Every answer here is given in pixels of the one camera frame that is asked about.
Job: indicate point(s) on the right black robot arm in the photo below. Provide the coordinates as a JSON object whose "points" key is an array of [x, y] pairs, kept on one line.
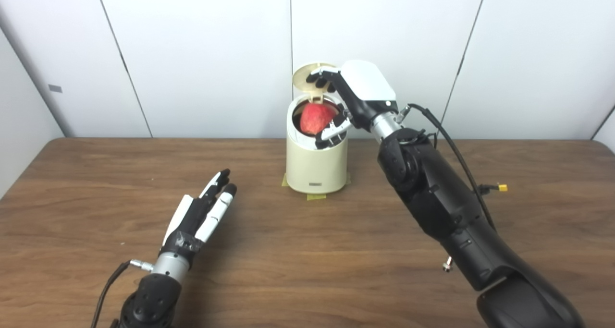
{"points": [[432, 188]]}

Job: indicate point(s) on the cream round bin lid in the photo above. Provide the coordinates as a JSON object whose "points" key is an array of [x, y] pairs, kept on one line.
{"points": [[301, 80]]}

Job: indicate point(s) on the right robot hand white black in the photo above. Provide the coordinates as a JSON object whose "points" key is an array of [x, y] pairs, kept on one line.
{"points": [[367, 85]]}

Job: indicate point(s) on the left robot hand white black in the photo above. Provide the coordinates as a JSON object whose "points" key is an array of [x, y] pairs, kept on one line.
{"points": [[190, 222]]}

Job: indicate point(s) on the cream-colored bin body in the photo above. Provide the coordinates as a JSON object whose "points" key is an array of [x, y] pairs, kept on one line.
{"points": [[314, 167]]}

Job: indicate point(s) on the small grey wall label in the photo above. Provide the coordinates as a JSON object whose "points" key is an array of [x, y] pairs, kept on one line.
{"points": [[55, 88]]}

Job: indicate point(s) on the red apple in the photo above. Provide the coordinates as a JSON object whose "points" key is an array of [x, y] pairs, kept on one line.
{"points": [[314, 119]]}

